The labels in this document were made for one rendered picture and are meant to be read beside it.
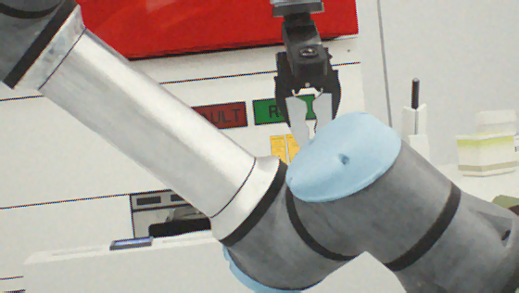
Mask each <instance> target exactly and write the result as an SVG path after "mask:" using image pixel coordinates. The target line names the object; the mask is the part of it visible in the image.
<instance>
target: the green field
mask: <svg viewBox="0 0 519 293"><path fill-rule="evenodd" d="M298 99H300V100H302V101H304V102H306V103H307V107H308V113H307V116H306V118H311V117H315V114H314V112H313V111H312V104H311V103H312V101H313V100H314V97H313V96H306V97H298ZM255 115H256V123H261V122H269V121H284V120H285V119H284V117H283V116H282V114H281V112H280V110H279V109H278V107H277V105H276V103H275V100H272V101H262V102H255Z"/></svg>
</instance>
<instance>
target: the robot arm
mask: <svg viewBox="0 0 519 293"><path fill-rule="evenodd" d="M270 4H272V5H274V7H272V17H273V18H278V17H283V18H284V21H283V22H282V26H281V28H282V39H283V42H284V45H285V51H283V52H277V53H275V61H276V69H277V76H273V80H274V100H275V103H276V105H277V107H278V109H279V110H280V112H281V114H282V116H283V117H284V119H285V122H286V124H287V125H288V128H289V130H290V131H291V133H292V135H293V136H294V138H295V140H296V141H297V144H298V146H299V147H300V150H299V152H298V153H297V154H296V155H295V157H294V158H293V160H292V162H291V163H290V164H289V165H288V164H286V163H284V162H282V161H281V160H280V159H278V158H277V157H275V156H274V155H272V156H265V157H258V158H257V157H254V156H253V155H252V154H250V153H249V152H248V151H246V150H245V149H244V148H243V147H241V146H240V145H238V144H237V143H236V142H235V141H234V140H233V139H231V138H230V137H229V136H227V135H226V134H225V133H223V132H222V131H221V130H219V129H218V128H217V127H215V126H214V125H213V124H211V123H210V122H209V121H207V120H206V119H205V118H203V117H202V116H201V115H199V114H198V113H197V112H196V111H195V110H194V109H192V108H191V107H189V106H188V105H187V104H186V103H184V102H183V101H181V100H180V99H179V98H177V97H176V96H174V95H173V94H172V93H170V92H169V91H168V90H167V89H165V88H164V87H163V86H161V85H160V84H159V83H157V82H156V81H154V80H153V79H152V78H150V77H149V76H148V75H147V74H145V73H144V72H143V71H141V70H140V69H138V68H137V67H136V66H135V65H134V64H133V63H132V62H131V61H130V60H129V59H127V58H126V57H124V56H123V55H122V54H120V53H119V52H118V51H116V50H115V49H114V48H112V47H111V46H110V45H108V44H107V43H106V42H104V41H102V40H100V39H99V38H98V37H96V36H95V35H94V34H92V33H91V32H90V31H88V30H87V29H86V28H84V25H83V23H82V13H81V8H80V6H79V5H78V4H77V3H76V2H75V1H74V0H0V82H1V83H4V84H5V85H6V86H8V87H9V88H10V89H12V90H13V91H14V92H17V91H25V90H36V91H38V92H39V93H40V94H42V95H43V96H45V97H46V98H48V99H49V100H50V101H53V102H54V103H56V104H57V105H58V106H60V107H61V108H63V109H64V110H65V111H67V112H68V113H69V114H70V115H71V116H73V117H74V118H75V119H77V121H79V122H80V123H81V124H83V125H84V126H86V127H87V128H88V129H90V130H91V131H92V132H94V133H95V134H97V135H98V136H99V137H101V138H102V139H104V140H105V141H106V142H108V143H109V144H110V145H112V146H113V147H115V148H116V149H117V150H118V151H119V152H120V153H122V154H123V155H125V156H126V157H127V158H129V159H130V160H132V161H133V162H136V163H137V165H139V166H140V167H142V168H143V169H144V170H146V171H147V172H149V173H150V174H151V175H153V176H154V177H155V178H157V179H158V180H159V181H161V182H162V183H163V184H164V185H166V186H167V187H168V188H170V189H171V190H172V191H174V192H175V193H176V194H178V195H179V196H180V197H182V198H184V199H185V200H186V201H188V202H189V203H190V204H192V205H193V206H194V207H196V209H197V210H199V211H201V212H202V213H203V214H205V215H206V216H207V217H209V220H210V225H211V233H212V236H213V237H214V238H215V239H216V240H218V241H219V242H221V243H222V251H223V256H224V258H225V259H226V260H227V261H229V262H230V266H229V269H230V270H231V272H232V273H233V275H234V276H235V277H236V279H237V280H238V281H239V282H241V283H243V284H244V285H245V286H247V287H249V288H250V289H252V290H254V291H256V292H257V293H299V292H300V291H302V290H306V289H309V288H311V287H314V286H315V285H317V284H318V283H321V282H322V281H323V279H324V278H325V277H326V276H328V275H329V274H331V273H333V272H335V271H336V270H338V269H339V268H341V267H342V266H344V265H345V264H347V263H349V262H350V261H352V260H354V259H355V258H357V257H359V256H360V255H361V254H362V253H364V252H365V251H367V252H369V253H370V254H371V255H372V256H373V257H374V258H375V259H376V260H377V261H379V262H380V263H382V264H383V265H384V266H385V267H386V268H387V269H388V270H389V271H390V272H391V273H392V274H394V275H395V276H396V277H397V279H398V280H399V282H400V283H401V284H402V286H403V288H404V289H405V291H406V292H407V293H500V292H501V290H502V289H503V288H504V287H505V285H506V284H508V282H509V281H510V279H511V278H512V276H513V274H514V273H515V271H516V269H517V267H518V266H519V217H517V216H516V215H515V214H514V213H513V212H511V211H509V210H506V209H504V208H502V207H500V206H498V205H496V204H494V203H491V202H489V201H486V200H484V199H482V198H480V197H476V196H473V195H471V194H468V193H466V192H464V191H462V190H461V189H460V188H459V187H458V186H457V185H456V184H454V183H453V182H452V181H451V180H450V179H449V178H448V177H447V176H445V175H444V174H443V173H442V172H440V171H439V170H438V169H437V168H436V166H434V165H433V164H432V163H430V162H429V161H427V160H426V159H425V158H424V157H422V156H421V155H420V154H419V153H418V152H417V151H415V150H414V149H413V148H412V147H411V146H409V145H408V144H407V143H406V142H405V141H403V140H402V139H401V138H400V137H399V134H398V133H397V132H396V131H395V130H394V129H392V128H391V127H389V126H387V125H384V124H383V123H382V122H380V121H379V120H378V119H377V118H375V117H374V115H372V114H370V113H368V112H365V111H351V112H348V113H345V114H343V115H341V116H339V117H337V118H336V117H335V116H336V113H337V111H338V107H339V104H340V101H341V85H340V81H339V79H338V70H333V68H332V65H331V63H330V59H331V58H332V57H333V56H332V55H331V54H329V53H328V46H327V47H323V44H322V42H321V39H320V36H319V33H318V31H317V28H316V25H315V20H314V19H311V18H310V15H311V14H314V13H320V12H323V2H321V1H320V0H270ZM279 65H280V67H279ZM310 88H315V91H316V92H318V93H319V95H318V96H317V97H315V99H314V100H313V101H312V103H311V104H312V111H313V112H314V114H315V127H314V131H315V136H314V137H313V138H312V139H310V128H309V126H308V125H307V123H306V116H307V113H308V107H307V103H306V102H304V101H302V100H300V99H298V98H296V97H295V95H298V94H299V92H300V90H301V89H310ZM321 89H322V91H321ZM293 90H294V92H295V95H294V94H293V92H292V91H293Z"/></svg>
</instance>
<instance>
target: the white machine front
mask: <svg viewBox="0 0 519 293"><path fill-rule="evenodd" d="M321 42H322V44H323V47H327V46H328V53H329V54H331V55H332V56H333V57H332V58H331V59H330V63H331V65H332V68H333V70H338V79H339V81H340V85H341V101H340V104H339V107H338V111H337V113H336V116H335V117H336V118H337V117H339V116H341V115H343V114H345V113H348V112H351V111H365V103H364V94H363V85H362V76H361V58H360V49H359V41H358V37H356V38H347V39H338V40H329V41H321ZM283 51H285V45H267V46H259V47H250V48H241V49H233V50H223V51H214V52H206V53H196V54H188V55H180V56H170V57H153V58H144V59H136V60H130V61H131V62H132V63H133V64H134V65H135V66H136V67H137V68H138V69H140V70H141V71H143V72H144V73H145V74H147V75H148V76H149V77H150V78H152V79H153V80H154V81H156V82H157V83H159V84H160V85H161V86H163V87H164V88H165V89H167V90H168V91H169V92H170V93H172V94H173V95H174V96H176V97H177V98H179V99H180V100H181V101H183V102H184V103H186V104H187V105H188V106H189V107H191V108H203V107H211V106H219V105H229V104H237V103H244V106H245V114H246V123H247V124H244V125H236V126H227V127H219V128H218V129H219V130H221V131H222V132H223V133H225V134H226V135H227V136H229V137H230V138H231V139H233V140H234V141H235V142H236V143H237V144H238V145H240V146H241V147H243V148H244V149H245V150H246V151H248V152H249V153H250V154H252V155H253V156H254V157H257V158H258V157H265V156H270V155H271V145H270V136H271V135H281V134H284V135H285V150H286V161H287V164H288V165H289V164H290V162H289V156H288V149H287V142H286V134H291V131H290V130H289V128H288V125H287V124H286V122H285V121H269V122H261V123H256V115H255V102H262V101H272V100H274V80H273V76H277V69H276V61H275V53H277V52H283ZM164 192H172V190H171V189H170V188H168V187H167V186H166V185H164V184H163V183H162V182H161V181H159V180H158V179H157V178H155V177H154V176H153V175H151V174H150V173H149V172H147V171H146V170H144V169H143V168H142V167H140V166H139V165H137V163H136V162H133V161H132V160H130V159H129V158H127V157H126V156H125V155H123V154H122V153H120V152H119V151H118V150H117V149H116V148H115V147H113V146H112V145H110V144H109V143H108V142H106V141H105V140H104V139H102V138H101V137H99V136H98V135H97V134H95V133H94V132H92V131H91V130H90V129H88V128H87V127H86V126H84V125H83V124H81V123H80V122H79V121H77V119H75V118H74V117H73V116H71V115H70V114H69V113H68V112H67V111H65V110H64V109H63V108H61V107H60V106H58V105H57V104H56V103H54V102H53V101H50V100H49V99H48V98H46V97H45V96H43V95H42V94H40V93H39V92H38V91H36V90H25V91H17V92H14V91H13V90H12V89H10V88H9V87H8V86H6V85H5V84H4V83H1V82H0V293H1V292H9V291H18V290H24V289H25V286H24V279H23V272H22V263H24V262H25V261H26V260H27V259H28V258H29V257H30V256H31V255H32V254H33V252H41V251H48V250H57V249H65V248H79V247H88V246H96V245H104V244H111V242H112V240H118V239H125V238H134V237H135V230H134V222H133V213H134V212H136V211H141V210H157V209H166V208H173V207H181V206H190V205H192V204H190V203H186V204H178V205H170V206H161V207H153V208H145V209H137V210H134V209H133V200H132V196H139V195H147V194H156V193H164Z"/></svg>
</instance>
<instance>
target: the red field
mask: <svg viewBox="0 0 519 293"><path fill-rule="evenodd" d="M193 109H194V110H195V111H196V112H197V113H198V114H199V115H201V116H202V117H203V118H205V119H206V120H207V121H209V122H210V123H211V124H213V125H214V126H215V127H217V128H219V127H227V126H236V125H244V124H247V123H246V114H245V106H244V103H237V104H229V105H219V106H211V107H203V108H193Z"/></svg>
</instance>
